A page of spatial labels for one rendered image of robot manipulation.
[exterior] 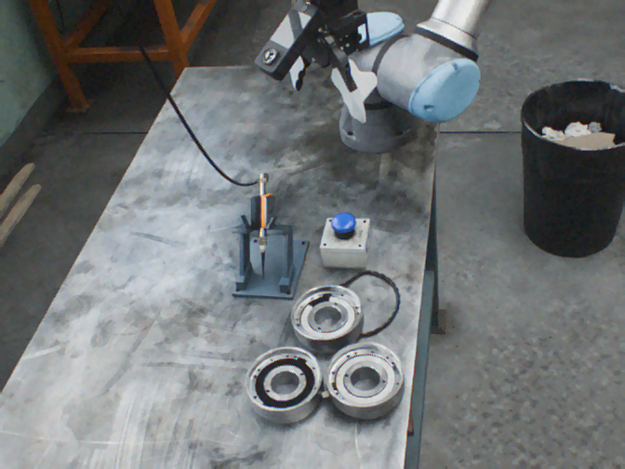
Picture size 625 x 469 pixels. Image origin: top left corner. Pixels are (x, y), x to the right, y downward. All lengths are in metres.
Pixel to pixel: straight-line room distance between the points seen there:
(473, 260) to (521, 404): 0.52
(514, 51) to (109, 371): 2.50
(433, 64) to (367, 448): 0.61
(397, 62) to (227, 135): 0.43
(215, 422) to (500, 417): 1.06
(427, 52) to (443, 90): 0.07
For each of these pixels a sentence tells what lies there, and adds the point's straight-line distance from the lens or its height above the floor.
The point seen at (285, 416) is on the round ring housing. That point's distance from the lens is 1.00.
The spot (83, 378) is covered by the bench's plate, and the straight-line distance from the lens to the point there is 1.17.
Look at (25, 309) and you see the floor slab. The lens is 2.55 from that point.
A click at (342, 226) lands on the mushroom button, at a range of 1.16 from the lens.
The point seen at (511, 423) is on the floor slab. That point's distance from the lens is 1.97.
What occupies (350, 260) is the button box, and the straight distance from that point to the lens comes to 1.18.
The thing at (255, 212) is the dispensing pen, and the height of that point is 0.92.
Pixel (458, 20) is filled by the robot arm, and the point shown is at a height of 1.06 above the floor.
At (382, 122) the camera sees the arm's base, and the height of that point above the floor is 0.86.
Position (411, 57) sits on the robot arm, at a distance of 1.26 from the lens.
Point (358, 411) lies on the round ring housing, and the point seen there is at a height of 0.83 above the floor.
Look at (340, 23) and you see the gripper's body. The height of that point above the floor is 1.16.
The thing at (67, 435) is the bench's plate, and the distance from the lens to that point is 1.12.
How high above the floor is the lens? 1.65
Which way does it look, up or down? 42 degrees down
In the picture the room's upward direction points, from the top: 10 degrees counter-clockwise
